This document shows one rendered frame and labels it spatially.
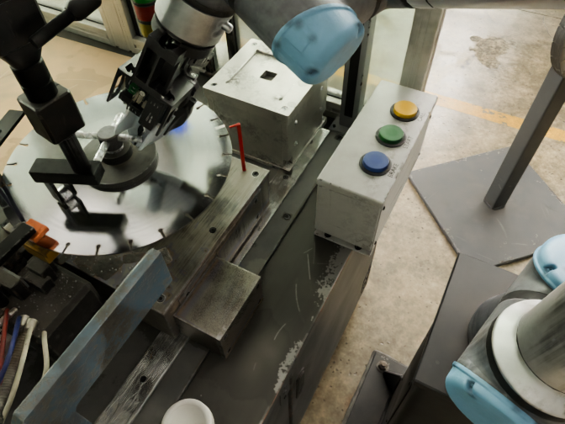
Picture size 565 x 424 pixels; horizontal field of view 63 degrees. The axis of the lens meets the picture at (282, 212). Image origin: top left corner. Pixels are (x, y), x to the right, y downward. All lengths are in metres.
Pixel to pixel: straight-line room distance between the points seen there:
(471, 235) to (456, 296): 1.04
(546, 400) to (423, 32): 0.60
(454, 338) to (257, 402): 0.31
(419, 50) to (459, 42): 1.93
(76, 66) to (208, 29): 0.83
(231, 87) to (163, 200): 0.32
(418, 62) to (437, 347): 0.49
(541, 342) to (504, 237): 1.42
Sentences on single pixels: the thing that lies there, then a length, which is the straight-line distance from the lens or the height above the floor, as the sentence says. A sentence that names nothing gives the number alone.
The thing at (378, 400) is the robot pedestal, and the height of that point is 0.01.
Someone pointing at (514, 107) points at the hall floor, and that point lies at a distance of 2.47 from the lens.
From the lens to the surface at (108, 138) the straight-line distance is 0.68.
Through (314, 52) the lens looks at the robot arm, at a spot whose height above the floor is 1.20.
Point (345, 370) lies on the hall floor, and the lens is 1.52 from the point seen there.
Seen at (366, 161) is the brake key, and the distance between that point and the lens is 0.74.
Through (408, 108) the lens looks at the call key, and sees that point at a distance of 0.84.
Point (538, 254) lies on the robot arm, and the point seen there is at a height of 0.96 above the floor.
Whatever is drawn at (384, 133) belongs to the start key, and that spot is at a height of 0.91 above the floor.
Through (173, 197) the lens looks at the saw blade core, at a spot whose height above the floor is 0.95.
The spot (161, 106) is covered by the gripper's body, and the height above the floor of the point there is 1.10.
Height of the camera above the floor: 1.43
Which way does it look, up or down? 52 degrees down
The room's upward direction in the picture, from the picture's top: 2 degrees counter-clockwise
